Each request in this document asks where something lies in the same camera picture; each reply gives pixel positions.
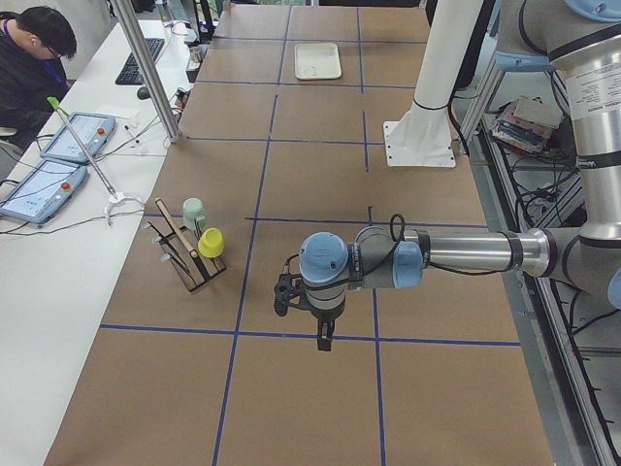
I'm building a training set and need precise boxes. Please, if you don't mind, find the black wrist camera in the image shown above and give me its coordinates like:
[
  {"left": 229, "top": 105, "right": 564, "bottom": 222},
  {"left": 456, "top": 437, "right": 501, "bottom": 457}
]
[{"left": 274, "top": 273, "right": 307, "bottom": 316}]

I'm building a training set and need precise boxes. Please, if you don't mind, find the person in black jacket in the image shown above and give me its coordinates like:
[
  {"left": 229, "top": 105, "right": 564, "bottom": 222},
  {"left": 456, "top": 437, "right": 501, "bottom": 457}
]
[{"left": 1, "top": 6, "right": 77, "bottom": 150}]

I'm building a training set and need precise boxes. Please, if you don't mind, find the metal can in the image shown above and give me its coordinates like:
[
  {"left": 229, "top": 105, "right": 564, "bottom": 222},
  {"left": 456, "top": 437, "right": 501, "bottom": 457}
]
[{"left": 189, "top": 46, "right": 202, "bottom": 65}]

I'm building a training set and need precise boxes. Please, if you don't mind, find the black keyboard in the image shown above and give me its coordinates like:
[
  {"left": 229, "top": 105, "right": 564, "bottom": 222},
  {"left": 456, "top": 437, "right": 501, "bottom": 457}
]
[{"left": 114, "top": 37, "right": 167, "bottom": 86}]

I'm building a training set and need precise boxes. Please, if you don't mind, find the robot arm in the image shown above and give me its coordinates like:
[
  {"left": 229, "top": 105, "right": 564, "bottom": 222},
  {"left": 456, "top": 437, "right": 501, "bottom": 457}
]
[{"left": 274, "top": 1, "right": 620, "bottom": 350}]

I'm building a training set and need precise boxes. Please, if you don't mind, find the white bear tray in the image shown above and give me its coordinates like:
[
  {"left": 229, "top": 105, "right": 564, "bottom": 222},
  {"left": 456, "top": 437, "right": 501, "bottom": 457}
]
[{"left": 294, "top": 43, "right": 342, "bottom": 81}]

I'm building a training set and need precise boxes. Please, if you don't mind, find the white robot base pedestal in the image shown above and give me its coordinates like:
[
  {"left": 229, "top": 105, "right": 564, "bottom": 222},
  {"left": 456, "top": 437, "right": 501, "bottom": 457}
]
[{"left": 383, "top": 0, "right": 494, "bottom": 168}]

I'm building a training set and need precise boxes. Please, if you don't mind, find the upper teach pendant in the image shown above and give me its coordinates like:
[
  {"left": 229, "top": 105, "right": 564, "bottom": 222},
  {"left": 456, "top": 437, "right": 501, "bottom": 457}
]
[{"left": 40, "top": 112, "right": 116, "bottom": 164}]

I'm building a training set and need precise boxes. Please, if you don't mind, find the teach pendant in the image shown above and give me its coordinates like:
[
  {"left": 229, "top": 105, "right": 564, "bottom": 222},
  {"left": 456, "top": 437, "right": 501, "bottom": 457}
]
[
  {"left": 40, "top": 112, "right": 116, "bottom": 164},
  {"left": 1, "top": 159, "right": 87, "bottom": 224}
]

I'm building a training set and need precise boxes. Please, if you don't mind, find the lower teach pendant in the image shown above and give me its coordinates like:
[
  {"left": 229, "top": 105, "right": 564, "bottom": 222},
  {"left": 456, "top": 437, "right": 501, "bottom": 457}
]
[{"left": 1, "top": 159, "right": 87, "bottom": 224}]

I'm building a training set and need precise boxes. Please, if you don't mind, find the black wire cup rack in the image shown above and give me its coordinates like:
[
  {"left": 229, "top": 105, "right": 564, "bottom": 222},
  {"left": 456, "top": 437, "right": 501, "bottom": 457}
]
[{"left": 145, "top": 198, "right": 227, "bottom": 293}]

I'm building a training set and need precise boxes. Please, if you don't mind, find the stack of books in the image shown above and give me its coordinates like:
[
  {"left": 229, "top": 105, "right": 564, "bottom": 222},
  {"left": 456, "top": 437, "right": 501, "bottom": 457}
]
[{"left": 491, "top": 96, "right": 563, "bottom": 153}]

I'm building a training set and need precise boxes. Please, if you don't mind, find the black computer mouse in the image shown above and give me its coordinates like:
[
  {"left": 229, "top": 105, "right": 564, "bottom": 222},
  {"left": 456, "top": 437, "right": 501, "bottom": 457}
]
[{"left": 137, "top": 86, "right": 150, "bottom": 100}]

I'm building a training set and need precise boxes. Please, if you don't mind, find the aluminium frame post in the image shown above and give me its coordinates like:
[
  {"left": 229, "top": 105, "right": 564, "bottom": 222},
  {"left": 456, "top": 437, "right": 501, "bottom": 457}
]
[{"left": 111, "top": 0, "right": 181, "bottom": 144}]

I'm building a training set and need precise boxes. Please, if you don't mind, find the green cup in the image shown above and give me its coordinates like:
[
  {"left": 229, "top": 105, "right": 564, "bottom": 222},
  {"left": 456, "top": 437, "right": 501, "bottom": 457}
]
[{"left": 182, "top": 197, "right": 207, "bottom": 232}]

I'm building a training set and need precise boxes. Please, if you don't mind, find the yellow cup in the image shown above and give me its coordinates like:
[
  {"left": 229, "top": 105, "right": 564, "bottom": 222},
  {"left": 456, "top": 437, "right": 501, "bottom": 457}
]
[{"left": 198, "top": 227, "right": 224, "bottom": 258}]

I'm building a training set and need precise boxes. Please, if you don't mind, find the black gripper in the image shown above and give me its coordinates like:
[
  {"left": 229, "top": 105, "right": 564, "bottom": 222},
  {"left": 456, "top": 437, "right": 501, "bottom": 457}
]
[{"left": 311, "top": 310, "right": 343, "bottom": 351}]

